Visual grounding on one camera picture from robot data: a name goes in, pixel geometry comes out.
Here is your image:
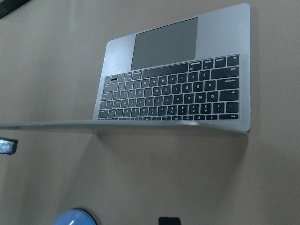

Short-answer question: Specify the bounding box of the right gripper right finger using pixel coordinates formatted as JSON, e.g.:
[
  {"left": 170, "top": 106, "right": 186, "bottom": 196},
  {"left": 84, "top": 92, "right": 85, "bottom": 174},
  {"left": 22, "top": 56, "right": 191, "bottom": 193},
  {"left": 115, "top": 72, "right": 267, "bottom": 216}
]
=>
[{"left": 169, "top": 217, "right": 181, "bottom": 225}]

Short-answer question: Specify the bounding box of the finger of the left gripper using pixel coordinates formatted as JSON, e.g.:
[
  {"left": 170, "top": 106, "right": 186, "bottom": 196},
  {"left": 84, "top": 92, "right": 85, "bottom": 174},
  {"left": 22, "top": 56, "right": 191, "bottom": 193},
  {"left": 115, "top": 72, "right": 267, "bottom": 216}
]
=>
[{"left": 0, "top": 137, "right": 18, "bottom": 155}]

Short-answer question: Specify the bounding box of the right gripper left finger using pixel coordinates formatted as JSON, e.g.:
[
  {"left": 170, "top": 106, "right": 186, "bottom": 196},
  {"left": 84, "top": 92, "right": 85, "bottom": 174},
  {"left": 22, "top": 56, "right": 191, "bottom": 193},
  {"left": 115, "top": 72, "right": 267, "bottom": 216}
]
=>
[{"left": 158, "top": 217, "right": 169, "bottom": 225}]

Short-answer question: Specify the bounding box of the grey laptop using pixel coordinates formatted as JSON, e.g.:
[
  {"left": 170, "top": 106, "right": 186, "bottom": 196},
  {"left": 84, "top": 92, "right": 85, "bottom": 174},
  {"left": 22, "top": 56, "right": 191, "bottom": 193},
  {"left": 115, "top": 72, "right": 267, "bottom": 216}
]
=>
[{"left": 1, "top": 3, "right": 251, "bottom": 133}]

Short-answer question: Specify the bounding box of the blue desk lamp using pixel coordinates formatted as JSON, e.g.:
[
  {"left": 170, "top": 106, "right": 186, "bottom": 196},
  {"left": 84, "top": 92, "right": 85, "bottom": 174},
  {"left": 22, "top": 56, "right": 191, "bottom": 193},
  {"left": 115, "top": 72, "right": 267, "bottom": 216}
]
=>
[{"left": 53, "top": 209, "right": 97, "bottom": 225}]

